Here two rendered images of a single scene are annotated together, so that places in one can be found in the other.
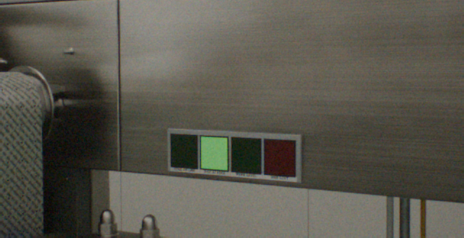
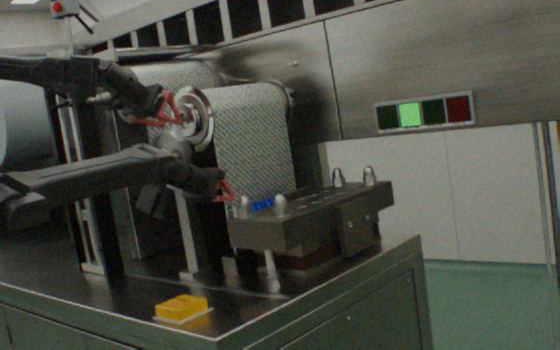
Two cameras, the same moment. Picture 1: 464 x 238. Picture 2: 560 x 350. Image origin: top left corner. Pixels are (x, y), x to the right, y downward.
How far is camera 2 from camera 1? 0.16 m
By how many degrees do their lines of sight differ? 9
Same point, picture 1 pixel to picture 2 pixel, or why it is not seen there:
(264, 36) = (434, 27)
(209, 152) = (406, 114)
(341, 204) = (472, 166)
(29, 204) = (285, 169)
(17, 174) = (274, 150)
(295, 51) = (459, 33)
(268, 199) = (419, 171)
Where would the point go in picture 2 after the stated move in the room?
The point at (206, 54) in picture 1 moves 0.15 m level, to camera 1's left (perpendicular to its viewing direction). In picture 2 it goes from (394, 47) to (328, 57)
